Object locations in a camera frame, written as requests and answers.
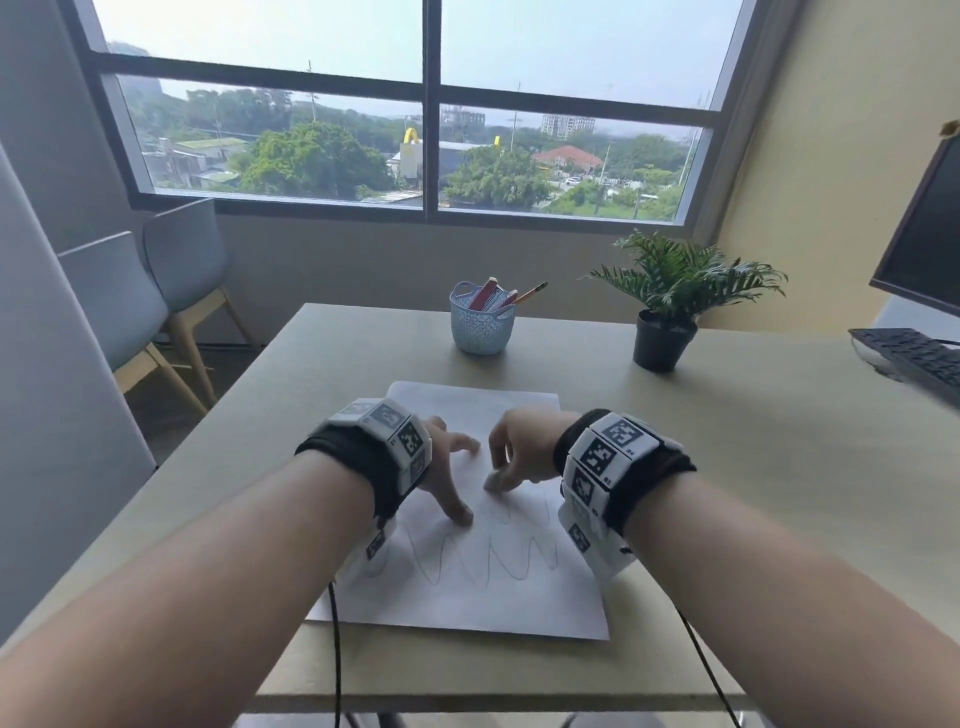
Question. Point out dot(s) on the person's left hand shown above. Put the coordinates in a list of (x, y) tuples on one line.
[(444, 472)]

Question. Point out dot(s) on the person's right hand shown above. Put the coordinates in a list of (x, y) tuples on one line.
[(529, 446)]

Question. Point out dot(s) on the person's right fingers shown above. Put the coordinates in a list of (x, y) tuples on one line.
[(504, 457)]

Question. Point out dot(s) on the person's left thumb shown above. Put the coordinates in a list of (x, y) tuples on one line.
[(454, 502)]

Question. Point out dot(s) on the white eraser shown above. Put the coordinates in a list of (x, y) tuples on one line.
[(496, 482)]

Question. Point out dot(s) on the white paper sheet with scribble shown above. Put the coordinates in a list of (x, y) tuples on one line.
[(487, 577)]

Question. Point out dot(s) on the person's right forearm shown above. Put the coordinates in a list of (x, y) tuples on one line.
[(780, 600)]

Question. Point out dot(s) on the person's left forearm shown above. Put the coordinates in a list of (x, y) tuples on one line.
[(187, 592)]

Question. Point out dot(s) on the left wrist marker tracker band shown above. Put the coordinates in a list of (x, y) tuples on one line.
[(390, 439)]

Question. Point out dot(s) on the wrist marker tracker band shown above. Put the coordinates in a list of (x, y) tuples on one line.
[(611, 457), (390, 439)]

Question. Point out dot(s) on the right wrist marker tracker band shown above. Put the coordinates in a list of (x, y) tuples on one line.
[(611, 457)]

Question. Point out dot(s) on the light blue woven basket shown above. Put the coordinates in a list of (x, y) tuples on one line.
[(481, 330)]

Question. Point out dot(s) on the red and white pen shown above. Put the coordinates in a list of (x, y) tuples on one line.
[(501, 300)]

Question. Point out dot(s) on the wooden pencil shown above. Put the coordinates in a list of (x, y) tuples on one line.
[(531, 292)]

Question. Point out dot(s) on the black plant pot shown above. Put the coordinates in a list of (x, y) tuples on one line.
[(662, 341)]

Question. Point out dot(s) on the green fern plant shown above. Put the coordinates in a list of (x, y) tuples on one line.
[(682, 274)]

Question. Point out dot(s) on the grey framed window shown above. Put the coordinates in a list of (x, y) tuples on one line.
[(424, 112)]

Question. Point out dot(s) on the grey chair with wooden legs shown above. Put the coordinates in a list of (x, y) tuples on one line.
[(112, 300), (187, 251)]

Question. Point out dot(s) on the white partition panel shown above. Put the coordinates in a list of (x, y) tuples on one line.
[(60, 420)]

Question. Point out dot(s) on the black keyboard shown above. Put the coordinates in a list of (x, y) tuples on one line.
[(911, 360)]

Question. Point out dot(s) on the black computer monitor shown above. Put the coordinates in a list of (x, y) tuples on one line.
[(926, 232)]

